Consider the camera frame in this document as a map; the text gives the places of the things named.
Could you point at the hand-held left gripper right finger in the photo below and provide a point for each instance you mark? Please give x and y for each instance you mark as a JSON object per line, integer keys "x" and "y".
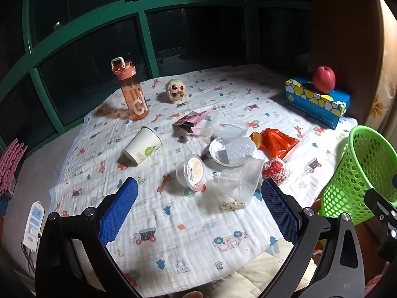
{"x": 279, "y": 208}

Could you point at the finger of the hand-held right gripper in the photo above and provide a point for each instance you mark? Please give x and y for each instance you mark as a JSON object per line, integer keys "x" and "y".
{"x": 380, "y": 203}

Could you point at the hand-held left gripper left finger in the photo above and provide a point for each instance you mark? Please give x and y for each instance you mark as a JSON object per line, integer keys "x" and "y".
{"x": 119, "y": 211}

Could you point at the red fruit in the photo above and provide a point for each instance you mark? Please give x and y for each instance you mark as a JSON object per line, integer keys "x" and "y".
{"x": 273, "y": 169}

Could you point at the green plastic basket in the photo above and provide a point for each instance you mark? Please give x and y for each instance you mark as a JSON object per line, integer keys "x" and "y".
{"x": 341, "y": 186}

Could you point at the clear plastic container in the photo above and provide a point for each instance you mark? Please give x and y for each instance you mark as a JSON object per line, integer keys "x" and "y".
{"x": 242, "y": 183}

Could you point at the orange snack packet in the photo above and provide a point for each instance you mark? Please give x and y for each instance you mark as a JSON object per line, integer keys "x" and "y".
{"x": 277, "y": 144}

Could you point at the white foam block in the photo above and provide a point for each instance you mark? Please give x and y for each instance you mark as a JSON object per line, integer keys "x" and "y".
{"x": 238, "y": 150}

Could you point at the orange peel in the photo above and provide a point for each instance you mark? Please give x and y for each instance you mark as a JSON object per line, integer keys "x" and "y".
{"x": 256, "y": 138}

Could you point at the white plastic cup lid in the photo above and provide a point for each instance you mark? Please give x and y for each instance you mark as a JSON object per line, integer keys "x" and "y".
{"x": 217, "y": 153}

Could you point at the plastic jelly cup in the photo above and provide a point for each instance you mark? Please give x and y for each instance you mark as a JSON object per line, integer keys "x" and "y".
{"x": 192, "y": 172}

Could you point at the white paper cup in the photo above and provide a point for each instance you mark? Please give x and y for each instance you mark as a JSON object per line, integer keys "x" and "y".
{"x": 141, "y": 147}

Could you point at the printed white blanket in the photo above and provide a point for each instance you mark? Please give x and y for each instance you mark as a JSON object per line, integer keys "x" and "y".
{"x": 186, "y": 239}

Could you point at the cream quilt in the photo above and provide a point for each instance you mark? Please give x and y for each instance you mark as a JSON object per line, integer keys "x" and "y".
{"x": 248, "y": 279}

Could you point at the white power strip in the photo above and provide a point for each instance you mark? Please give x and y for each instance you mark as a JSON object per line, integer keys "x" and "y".
{"x": 32, "y": 223}

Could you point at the clear round plastic dish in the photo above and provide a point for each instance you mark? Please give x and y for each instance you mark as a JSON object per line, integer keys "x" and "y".
{"x": 229, "y": 130}

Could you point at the small dark bottle cap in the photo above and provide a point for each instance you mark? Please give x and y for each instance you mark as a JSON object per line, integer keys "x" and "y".
{"x": 181, "y": 138}

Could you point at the floral cloth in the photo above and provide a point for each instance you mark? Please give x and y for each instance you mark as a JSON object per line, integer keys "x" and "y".
{"x": 381, "y": 105}

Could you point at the blue spotted tissue box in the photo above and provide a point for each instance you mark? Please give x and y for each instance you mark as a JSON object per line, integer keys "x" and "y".
{"x": 310, "y": 105}

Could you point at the clear plastic wrapper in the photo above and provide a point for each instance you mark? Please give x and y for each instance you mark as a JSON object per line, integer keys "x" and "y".
{"x": 206, "y": 128}

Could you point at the orange plastic water bottle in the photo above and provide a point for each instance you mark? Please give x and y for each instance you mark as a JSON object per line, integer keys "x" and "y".
{"x": 133, "y": 99}

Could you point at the pink paper carton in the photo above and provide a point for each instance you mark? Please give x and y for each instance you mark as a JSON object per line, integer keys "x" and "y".
{"x": 189, "y": 119}

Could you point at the pink lattice mat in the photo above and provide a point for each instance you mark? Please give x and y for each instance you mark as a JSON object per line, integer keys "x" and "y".
{"x": 11, "y": 164}

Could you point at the red apple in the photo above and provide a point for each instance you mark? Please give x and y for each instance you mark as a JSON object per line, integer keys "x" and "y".
{"x": 324, "y": 79}

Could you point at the brown wooden cabinet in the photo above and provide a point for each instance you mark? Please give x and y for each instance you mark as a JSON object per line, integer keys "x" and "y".
{"x": 341, "y": 37}

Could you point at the green window frame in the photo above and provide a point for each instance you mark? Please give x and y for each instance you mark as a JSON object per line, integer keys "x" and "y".
{"x": 145, "y": 31}

